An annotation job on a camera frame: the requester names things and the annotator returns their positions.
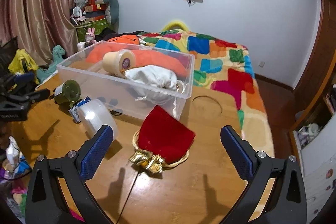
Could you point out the pink rabbit figure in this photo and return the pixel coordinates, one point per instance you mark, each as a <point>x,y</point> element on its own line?
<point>90,35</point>

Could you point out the yellow curved headboard pillow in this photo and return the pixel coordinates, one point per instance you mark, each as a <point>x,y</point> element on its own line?
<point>175,25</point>

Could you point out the clear round cotton pad box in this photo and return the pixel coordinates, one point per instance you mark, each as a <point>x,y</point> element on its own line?
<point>93,115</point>

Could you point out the teal dinosaur plush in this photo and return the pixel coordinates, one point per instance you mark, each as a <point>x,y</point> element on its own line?
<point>43,72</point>

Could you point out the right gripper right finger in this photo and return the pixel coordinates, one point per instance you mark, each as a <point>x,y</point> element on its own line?
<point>287,200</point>

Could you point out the white drawstring cloth bag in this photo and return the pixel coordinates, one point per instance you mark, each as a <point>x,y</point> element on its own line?
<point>157,77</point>

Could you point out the pink curtain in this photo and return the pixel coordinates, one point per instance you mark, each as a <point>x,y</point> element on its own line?
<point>39,26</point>

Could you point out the clear plastic storage bin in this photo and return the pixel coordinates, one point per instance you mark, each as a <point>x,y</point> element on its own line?
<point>118,94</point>

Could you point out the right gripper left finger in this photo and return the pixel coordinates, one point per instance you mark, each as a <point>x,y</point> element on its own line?
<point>45,199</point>

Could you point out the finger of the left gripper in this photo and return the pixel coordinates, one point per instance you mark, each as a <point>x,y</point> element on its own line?
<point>36,96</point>
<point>24,78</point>

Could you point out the green spray bottle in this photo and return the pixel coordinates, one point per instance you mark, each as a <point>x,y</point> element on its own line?
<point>68,92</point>

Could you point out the dark purple garment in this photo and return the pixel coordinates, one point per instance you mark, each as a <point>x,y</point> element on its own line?
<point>107,34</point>

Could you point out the orange puffer jacket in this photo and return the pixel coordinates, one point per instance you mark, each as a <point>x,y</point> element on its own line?
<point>142,57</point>

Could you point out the brown wooden door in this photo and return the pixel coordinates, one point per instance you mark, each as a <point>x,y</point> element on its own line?
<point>319,60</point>

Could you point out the red velvet gift pouch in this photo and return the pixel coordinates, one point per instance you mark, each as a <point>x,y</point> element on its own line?
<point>161,143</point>

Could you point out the colourful patchwork blanket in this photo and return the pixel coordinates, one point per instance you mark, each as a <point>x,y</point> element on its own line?
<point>224,67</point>

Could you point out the cream plastic jar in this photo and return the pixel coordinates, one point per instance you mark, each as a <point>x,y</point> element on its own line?
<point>117,63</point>

